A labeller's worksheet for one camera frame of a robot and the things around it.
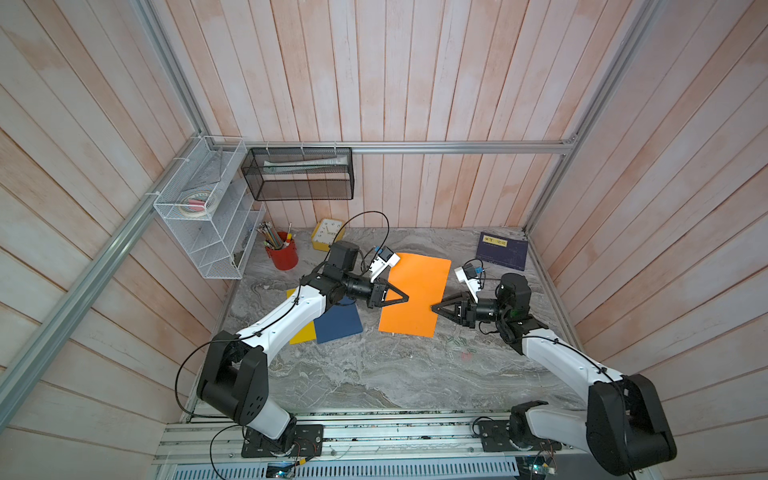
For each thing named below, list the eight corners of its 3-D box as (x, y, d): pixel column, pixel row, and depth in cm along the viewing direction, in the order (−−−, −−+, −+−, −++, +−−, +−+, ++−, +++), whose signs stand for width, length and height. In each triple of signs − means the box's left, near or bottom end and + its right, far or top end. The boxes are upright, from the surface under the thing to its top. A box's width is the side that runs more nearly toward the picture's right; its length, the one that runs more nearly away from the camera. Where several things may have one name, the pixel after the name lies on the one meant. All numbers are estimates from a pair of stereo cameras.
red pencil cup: (275, 270, 110) (265, 250, 101) (279, 252, 116) (271, 232, 107) (296, 270, 110) (289, 250, 101) (300, 252, 116) (293, 232, 107)
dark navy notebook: (475, 259, 114) (477, 255, 112) (479, 235, 122) (480, 230, 120) (524, 271, 110) (527, 267, 108) (524, 245, 119) (527, 240, 117)
